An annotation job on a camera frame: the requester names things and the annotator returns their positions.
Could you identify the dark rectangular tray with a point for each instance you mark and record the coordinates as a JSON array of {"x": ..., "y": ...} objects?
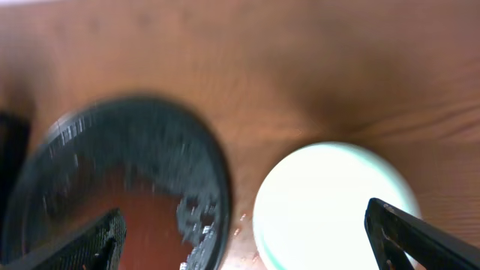
[{"x": 15, "y": 133}]

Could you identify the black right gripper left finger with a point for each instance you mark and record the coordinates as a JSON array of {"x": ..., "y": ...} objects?
[{"x": 98, "y": 245}]

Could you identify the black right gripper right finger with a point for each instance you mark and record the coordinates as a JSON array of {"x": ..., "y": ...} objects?
[{"x": 395, "y": 236}]

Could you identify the round black tray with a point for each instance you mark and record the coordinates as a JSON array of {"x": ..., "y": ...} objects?
[{"x": 154, "y": 160}]

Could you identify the pale green plate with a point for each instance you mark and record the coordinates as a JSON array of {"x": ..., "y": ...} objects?
[{"x": 309, "y": 211}]

